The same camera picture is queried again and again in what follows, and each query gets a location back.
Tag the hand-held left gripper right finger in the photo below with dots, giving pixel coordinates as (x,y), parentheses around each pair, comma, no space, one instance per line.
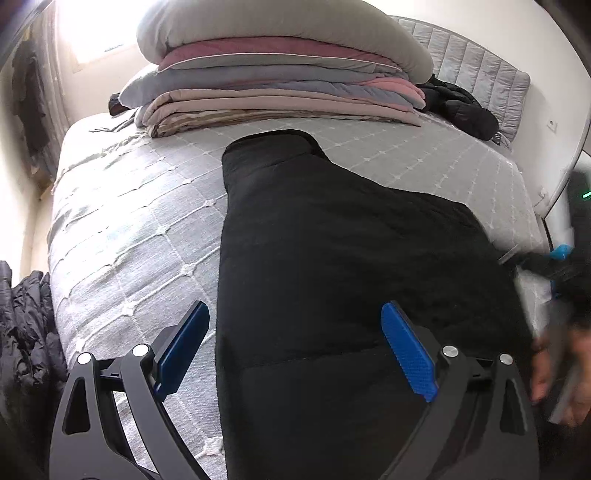
(408,353)

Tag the dark cloth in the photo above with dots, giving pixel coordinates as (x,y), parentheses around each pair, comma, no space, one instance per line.
(116,104)

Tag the window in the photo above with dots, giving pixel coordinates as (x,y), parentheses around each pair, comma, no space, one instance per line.
(92,27)

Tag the stack of folded blankets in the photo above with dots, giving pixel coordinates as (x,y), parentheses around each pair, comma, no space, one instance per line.
(277,27)

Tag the dark grey puffer jacket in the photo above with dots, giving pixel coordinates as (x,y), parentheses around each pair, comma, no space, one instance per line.
(27,332)

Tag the large black coat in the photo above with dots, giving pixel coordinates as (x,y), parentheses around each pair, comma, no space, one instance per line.
(346,258)

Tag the person's right hand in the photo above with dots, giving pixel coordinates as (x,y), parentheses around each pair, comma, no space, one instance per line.
(541,369)

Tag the grey quilted headboard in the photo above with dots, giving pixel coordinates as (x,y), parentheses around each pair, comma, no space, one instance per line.
(475,60)

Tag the dark hanging clothes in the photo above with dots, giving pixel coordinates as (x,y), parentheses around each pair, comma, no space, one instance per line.
(27,106)

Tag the black puffer jacket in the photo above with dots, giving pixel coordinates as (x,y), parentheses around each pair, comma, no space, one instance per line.
(461,108)

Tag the grey folded blanket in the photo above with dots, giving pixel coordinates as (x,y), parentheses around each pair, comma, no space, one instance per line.
(258,83)

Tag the pink folded blanket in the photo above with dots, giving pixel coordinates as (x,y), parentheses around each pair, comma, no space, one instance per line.
(277,50)

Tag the blue plastic object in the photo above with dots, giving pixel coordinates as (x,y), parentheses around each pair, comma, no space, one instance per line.
(561,253)

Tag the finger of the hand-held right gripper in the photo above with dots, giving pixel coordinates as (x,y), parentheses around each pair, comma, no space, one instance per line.
(526,265)

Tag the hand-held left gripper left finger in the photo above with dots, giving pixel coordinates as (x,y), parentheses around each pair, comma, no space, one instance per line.
(182,350)

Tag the bed with quilted cover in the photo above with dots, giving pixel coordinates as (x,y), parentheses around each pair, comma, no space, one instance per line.
(138,207)

